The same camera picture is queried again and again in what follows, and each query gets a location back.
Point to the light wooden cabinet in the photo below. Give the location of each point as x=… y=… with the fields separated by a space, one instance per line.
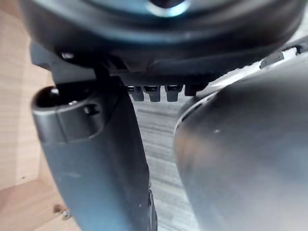
x=14 y=101

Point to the silver robot leg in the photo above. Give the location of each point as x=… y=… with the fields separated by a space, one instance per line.
x=240 y=156

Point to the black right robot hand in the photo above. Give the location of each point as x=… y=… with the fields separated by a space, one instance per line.
x=96 y=168

